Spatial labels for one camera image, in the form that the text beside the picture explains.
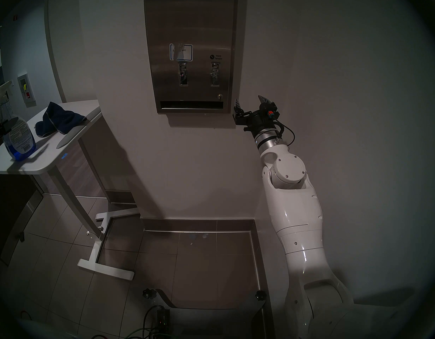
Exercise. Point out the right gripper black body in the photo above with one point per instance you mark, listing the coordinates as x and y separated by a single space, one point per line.
256 123

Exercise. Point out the blue bordered white label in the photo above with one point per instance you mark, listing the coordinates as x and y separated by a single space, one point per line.
187 54

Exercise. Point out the black electronics box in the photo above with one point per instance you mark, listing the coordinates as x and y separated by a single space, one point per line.
163 319

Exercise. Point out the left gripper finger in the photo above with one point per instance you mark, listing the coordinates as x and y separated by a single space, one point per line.
10 124

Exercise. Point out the fire extinguisher wall cabinet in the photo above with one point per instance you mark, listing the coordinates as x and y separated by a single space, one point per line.
26 91

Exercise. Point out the white table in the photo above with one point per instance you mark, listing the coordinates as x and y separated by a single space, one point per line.
40 158

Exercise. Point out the robot base metal plate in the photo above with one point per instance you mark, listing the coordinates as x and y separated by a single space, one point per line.
203 320

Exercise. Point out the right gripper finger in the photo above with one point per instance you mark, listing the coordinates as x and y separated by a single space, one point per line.
238 116
267 101

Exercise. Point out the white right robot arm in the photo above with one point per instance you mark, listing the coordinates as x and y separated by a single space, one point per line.
298 214

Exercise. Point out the black star knob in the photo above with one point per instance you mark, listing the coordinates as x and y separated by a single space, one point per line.
260 295
148 293

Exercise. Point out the stainless steel wall dispenser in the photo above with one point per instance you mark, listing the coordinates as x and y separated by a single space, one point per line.
189 24

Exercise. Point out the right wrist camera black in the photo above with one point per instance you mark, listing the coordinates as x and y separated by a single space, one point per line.
268 112

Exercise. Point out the blue cleaner spray bottle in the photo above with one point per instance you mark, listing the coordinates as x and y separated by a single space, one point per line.
19 140

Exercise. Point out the dark blue cloth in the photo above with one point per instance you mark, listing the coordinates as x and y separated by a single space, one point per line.
58 121

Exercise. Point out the free tampon sticker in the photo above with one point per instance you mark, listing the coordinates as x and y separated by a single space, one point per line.
216 57

